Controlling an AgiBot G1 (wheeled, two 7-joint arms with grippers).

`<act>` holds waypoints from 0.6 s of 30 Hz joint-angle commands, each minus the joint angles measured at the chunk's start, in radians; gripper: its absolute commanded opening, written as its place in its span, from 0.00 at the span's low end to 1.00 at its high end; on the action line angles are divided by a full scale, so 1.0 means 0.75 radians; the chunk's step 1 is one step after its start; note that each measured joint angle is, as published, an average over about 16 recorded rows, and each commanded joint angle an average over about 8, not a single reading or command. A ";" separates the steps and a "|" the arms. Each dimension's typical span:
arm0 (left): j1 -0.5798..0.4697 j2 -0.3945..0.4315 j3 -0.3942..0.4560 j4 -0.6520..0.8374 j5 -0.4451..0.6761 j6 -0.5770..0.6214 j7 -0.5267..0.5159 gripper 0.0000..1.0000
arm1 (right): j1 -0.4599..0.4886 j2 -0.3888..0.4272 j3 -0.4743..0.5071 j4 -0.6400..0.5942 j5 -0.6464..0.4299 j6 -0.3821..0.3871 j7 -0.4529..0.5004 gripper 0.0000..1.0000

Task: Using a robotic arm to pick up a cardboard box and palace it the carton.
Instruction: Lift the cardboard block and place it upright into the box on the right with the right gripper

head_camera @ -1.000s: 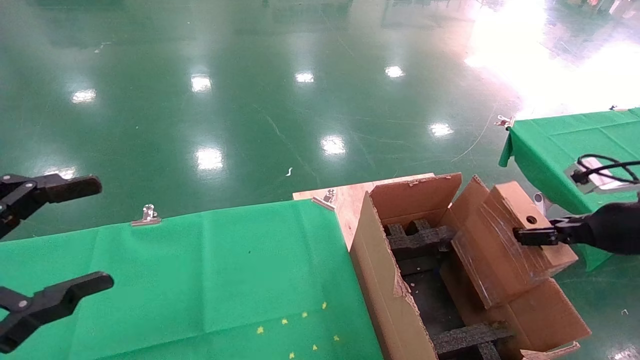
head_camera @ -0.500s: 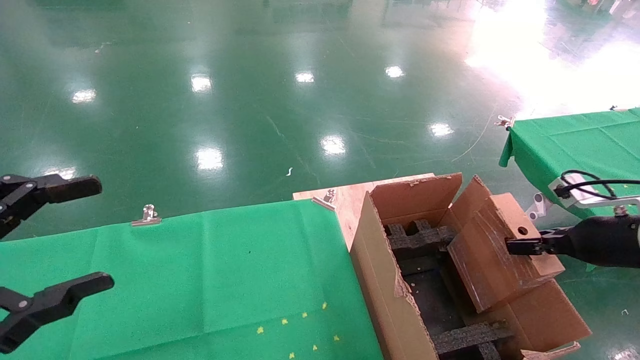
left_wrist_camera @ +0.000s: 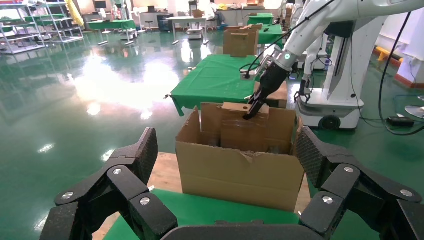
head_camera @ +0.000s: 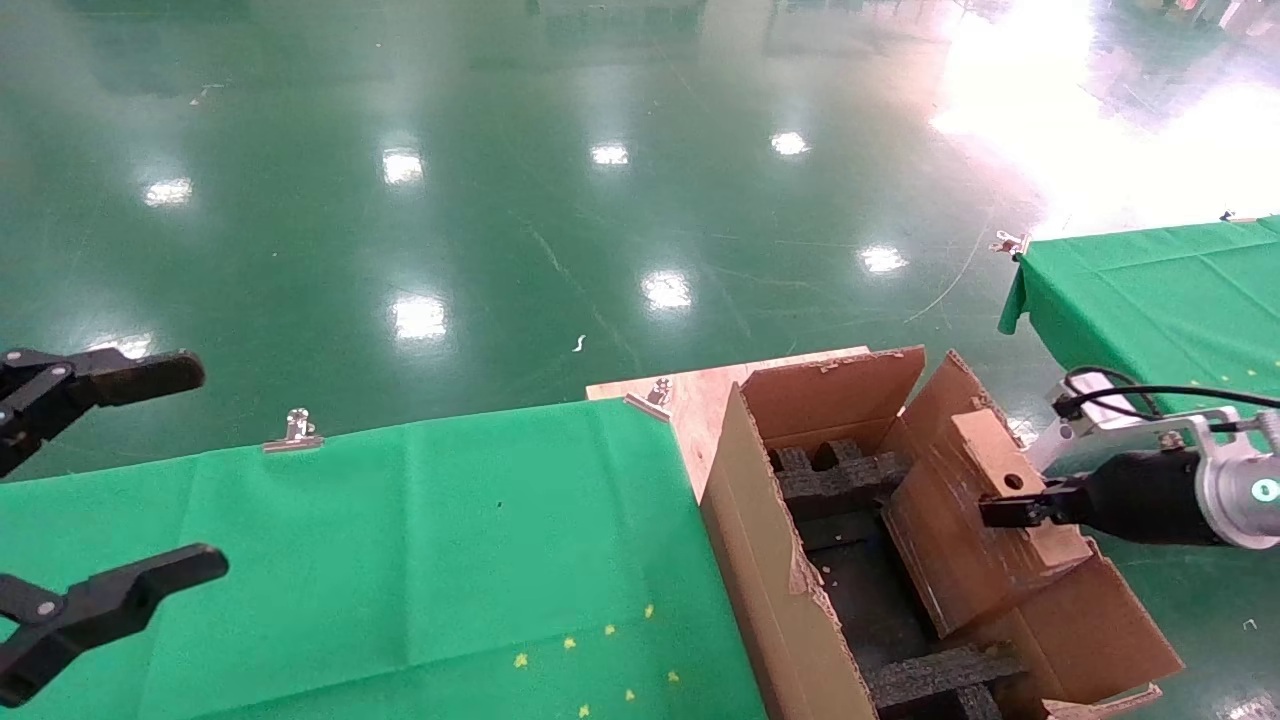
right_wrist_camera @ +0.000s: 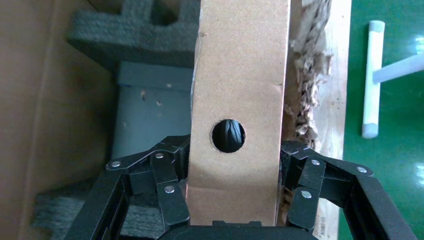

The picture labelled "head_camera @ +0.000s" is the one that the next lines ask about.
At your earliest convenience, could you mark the large green tablecloth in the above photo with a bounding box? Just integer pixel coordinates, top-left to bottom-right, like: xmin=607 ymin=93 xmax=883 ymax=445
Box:
xmin=0 ymin=398 xmax=766 ymax=720

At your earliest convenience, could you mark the white table leg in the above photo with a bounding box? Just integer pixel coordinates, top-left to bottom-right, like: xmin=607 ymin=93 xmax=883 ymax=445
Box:
xmin=1022 ymin=418 xmax=1076 ymax=473

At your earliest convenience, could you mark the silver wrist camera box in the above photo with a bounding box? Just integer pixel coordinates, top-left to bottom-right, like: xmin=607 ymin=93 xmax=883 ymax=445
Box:
xmin=1045 ymin=368 xmax=1131 ymax=421

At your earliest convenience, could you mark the black foam insert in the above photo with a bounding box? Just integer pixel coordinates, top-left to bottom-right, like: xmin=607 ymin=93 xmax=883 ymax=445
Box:
xmin=768 ymin=438 xmax=913 ymax=506
xmin=862 ymin=645 xmax=1031 ymax=720

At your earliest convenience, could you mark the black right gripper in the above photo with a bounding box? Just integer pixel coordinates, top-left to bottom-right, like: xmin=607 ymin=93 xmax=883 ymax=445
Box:
xmin=978 ymin=448 xmax=1218 ymax=548

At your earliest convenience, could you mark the green tablecloth with hanging corner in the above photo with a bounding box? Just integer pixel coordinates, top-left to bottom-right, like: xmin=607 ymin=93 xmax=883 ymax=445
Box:
xmin=998 ymin=215 xmax=1280 ymax=413

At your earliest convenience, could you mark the small cardboard box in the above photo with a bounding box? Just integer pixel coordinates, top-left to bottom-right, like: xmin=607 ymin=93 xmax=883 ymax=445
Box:
xmin=882 ymin=408 xmax=1096 ymax=639

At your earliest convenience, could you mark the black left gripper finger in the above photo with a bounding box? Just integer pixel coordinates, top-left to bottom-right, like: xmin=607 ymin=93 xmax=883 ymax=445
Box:
xmin=0 ymin=350 xmax=207 ymax=479
xmin=0 ymin=546 xmax=231 ymax=709

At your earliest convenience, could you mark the large open cardboard carton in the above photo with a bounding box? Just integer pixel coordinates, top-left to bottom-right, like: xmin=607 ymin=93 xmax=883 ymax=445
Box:
xmin=700 ymin=345 xmax=1184 ymax=720

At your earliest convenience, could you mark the silver camera mount bracket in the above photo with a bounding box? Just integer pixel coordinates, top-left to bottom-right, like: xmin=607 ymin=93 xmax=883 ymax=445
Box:
xmin=1060 ymin=405 xmax=1263 ymax=471

